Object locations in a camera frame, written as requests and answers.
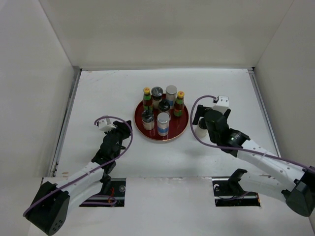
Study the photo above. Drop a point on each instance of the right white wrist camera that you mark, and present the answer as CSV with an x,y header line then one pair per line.
x,y
221,104

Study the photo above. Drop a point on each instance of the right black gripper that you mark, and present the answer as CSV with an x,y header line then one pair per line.
x,y
201,111

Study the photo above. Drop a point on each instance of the red round tray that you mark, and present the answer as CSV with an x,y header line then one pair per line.
x,y
176,128

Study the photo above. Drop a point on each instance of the silver-lid spice shaker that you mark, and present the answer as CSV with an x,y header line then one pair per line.
x,y
157,93

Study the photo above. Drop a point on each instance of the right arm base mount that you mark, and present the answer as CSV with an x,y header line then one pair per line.
x,y
229,193

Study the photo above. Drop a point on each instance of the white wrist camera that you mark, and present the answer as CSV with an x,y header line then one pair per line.
x,y
104,124
221,104

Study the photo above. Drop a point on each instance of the black-lid shaker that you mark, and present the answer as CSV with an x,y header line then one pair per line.
x,y
147,117
201,129
164,106

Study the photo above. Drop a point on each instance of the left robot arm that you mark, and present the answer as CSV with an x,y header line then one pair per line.
x,y
53,201

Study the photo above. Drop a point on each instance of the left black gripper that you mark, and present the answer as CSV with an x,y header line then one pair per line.
x,y
123,128

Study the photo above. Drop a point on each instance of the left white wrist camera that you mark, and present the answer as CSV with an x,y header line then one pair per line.
x,y
104,124

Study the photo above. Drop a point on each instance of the tall pearl jar blue label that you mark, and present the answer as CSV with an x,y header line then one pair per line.
x,y
171,93

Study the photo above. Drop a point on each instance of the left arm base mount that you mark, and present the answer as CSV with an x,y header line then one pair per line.
x,y
112,194

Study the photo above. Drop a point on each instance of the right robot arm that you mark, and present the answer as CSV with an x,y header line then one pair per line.
x,y
287,181

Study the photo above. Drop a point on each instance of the ketchup bottle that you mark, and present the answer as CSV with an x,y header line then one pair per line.
x,y
147,99
179,104

